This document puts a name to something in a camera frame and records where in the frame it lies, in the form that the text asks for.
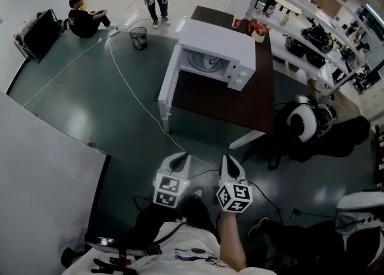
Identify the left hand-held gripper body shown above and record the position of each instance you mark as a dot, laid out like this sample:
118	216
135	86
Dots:
166	191

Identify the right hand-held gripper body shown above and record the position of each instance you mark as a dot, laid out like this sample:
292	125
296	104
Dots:
237	195

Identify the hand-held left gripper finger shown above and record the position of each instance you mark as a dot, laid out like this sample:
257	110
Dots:
164	168
187	168

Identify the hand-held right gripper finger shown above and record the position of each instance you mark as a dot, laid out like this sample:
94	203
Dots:
224	174
242	175

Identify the white ceramic mug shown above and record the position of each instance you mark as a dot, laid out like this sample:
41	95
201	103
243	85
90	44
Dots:
207	61

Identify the white microwave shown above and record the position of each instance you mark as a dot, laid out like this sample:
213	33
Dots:
219	39

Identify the person's right forearm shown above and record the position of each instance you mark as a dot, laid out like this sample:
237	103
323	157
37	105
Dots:
232	243

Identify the person's left forearm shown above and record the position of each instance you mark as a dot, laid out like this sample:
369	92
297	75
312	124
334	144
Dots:
153	222

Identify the red paper cup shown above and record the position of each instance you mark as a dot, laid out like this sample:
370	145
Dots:
237	22

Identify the person's legs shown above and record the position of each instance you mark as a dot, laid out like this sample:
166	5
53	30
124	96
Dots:
195	213

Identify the person's white shirt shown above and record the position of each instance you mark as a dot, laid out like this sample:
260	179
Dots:
186	255

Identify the dark wooden table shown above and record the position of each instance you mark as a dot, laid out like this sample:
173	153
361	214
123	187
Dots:
240	105

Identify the white and black backpack rig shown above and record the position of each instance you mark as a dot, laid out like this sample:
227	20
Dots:
309	123

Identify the white desk panel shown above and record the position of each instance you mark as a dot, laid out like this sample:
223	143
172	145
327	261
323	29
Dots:
39	183

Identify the black mesh waste bin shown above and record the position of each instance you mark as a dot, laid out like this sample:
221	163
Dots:
138	39

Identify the red flowers in white pot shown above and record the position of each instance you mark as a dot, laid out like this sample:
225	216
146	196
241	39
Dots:
259	35

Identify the white power strip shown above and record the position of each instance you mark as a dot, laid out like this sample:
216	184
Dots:
114	31

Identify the green drink bottle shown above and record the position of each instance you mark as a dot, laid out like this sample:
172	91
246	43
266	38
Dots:
284	20

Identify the clear bottle with red label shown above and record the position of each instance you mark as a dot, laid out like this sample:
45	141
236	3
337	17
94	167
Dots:
270	11

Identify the clear water bottle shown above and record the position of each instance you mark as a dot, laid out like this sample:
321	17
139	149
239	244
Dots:
261	5

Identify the round wooden table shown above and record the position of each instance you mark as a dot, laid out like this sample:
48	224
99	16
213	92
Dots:
289	8

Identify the white shelving rack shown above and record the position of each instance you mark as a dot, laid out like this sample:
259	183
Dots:
309	12

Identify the black panel cart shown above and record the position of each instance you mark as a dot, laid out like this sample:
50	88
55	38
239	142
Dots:
40	36

